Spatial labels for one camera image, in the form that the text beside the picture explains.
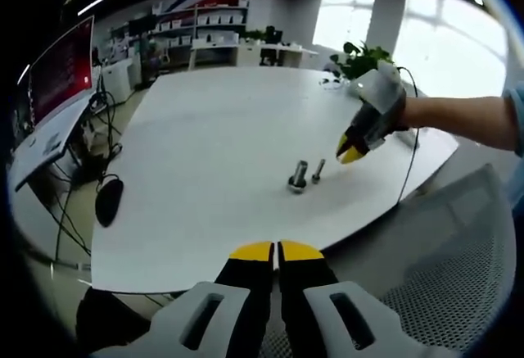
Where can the large steel threaded stud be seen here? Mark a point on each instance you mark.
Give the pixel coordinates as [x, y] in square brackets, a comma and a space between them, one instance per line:
[300, 169]

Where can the grey mesh office chair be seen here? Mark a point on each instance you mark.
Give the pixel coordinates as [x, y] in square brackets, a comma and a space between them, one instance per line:
[450, 272]

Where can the black oval case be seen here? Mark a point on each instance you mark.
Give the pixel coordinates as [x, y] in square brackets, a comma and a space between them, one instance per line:
[108, 202]

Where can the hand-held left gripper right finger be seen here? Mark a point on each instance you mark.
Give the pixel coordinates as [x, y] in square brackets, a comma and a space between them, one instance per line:
[303, 284]

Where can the red-screen monitor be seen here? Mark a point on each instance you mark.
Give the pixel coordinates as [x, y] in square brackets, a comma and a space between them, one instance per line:
[61, 71]

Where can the white standing desk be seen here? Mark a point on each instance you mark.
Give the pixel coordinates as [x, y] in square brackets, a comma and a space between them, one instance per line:
[45, 145]

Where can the person's light blue sleeve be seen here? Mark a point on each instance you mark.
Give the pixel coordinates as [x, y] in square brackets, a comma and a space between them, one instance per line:
[516, 128]

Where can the white storage shelving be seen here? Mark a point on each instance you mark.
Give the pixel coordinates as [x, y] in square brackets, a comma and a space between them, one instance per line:
[217, 18]

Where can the white low cabinet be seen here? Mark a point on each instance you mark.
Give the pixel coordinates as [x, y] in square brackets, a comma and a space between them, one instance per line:
[217, 55]

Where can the small steel threaded stud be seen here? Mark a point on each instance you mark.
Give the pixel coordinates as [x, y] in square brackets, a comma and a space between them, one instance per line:
[319, 167]

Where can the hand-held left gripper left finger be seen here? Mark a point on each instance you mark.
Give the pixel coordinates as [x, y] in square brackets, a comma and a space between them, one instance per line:
[233, 292]

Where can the green plant in white pot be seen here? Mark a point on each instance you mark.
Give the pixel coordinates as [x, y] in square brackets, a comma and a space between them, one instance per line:
[364, 57]

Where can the person's dark trouser leg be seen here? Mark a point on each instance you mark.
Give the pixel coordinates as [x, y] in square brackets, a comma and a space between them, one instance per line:
[110, 317]

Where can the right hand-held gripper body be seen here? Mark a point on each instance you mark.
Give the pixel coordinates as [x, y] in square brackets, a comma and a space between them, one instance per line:
[385, 91]

